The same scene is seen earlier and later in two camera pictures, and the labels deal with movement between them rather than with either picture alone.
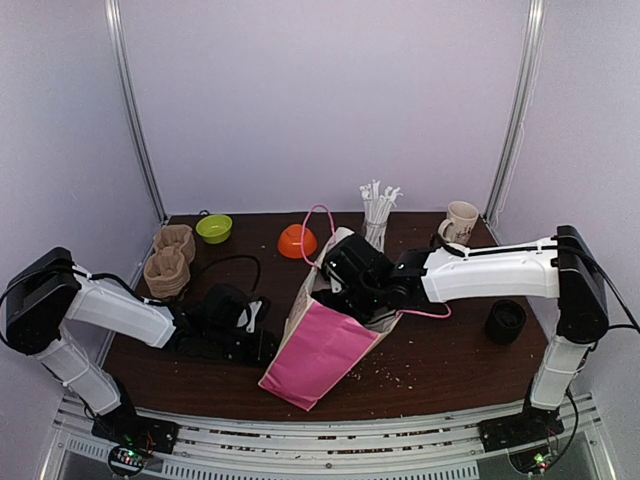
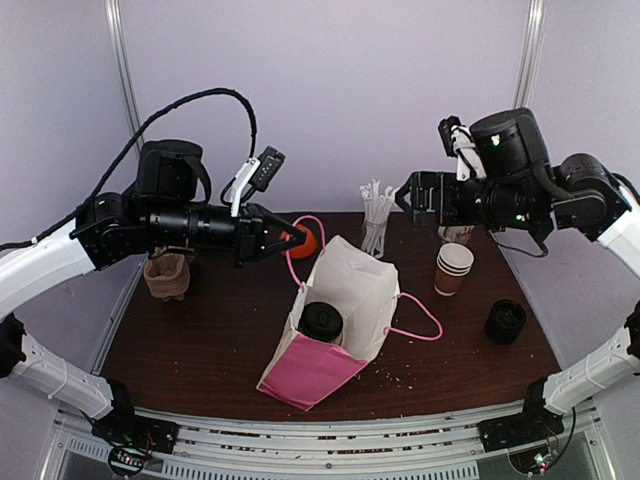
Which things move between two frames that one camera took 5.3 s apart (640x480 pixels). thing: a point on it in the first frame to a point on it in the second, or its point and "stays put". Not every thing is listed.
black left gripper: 261,350 to 250,229
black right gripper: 347,298 to 430,197
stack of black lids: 504,322 stays put
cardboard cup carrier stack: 167,271 stays put
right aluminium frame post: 535,15 stays put
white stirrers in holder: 376,211 stays put
